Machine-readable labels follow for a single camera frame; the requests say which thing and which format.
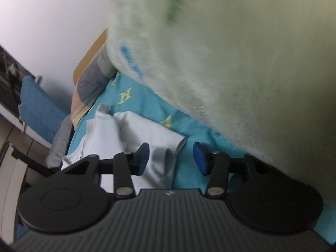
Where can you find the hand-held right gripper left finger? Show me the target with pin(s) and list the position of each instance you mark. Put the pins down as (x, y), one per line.
(143, 158)

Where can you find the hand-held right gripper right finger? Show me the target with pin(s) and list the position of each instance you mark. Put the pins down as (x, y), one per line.
(200, 160)

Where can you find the white shirt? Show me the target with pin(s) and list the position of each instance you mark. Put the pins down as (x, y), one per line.
(105, 136)

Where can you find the pale green fuzzy garment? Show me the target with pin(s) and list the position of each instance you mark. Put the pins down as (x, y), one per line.
(236, 71)

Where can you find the teal blanket with yellow letters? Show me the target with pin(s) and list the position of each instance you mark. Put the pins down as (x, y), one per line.
(147, 97)

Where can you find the grey cloth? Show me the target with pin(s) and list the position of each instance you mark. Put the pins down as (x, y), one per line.
(59, 141)

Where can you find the grey and pink striped pillow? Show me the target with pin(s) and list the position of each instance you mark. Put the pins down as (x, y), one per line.
(89, 84)

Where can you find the wooden headboard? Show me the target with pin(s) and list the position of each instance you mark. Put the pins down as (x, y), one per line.
(89, 55)

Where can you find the blue cushion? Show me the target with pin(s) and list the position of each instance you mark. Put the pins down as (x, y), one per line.
(39, 105)

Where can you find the beige and white panel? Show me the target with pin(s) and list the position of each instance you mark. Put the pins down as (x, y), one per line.
(11, 189)

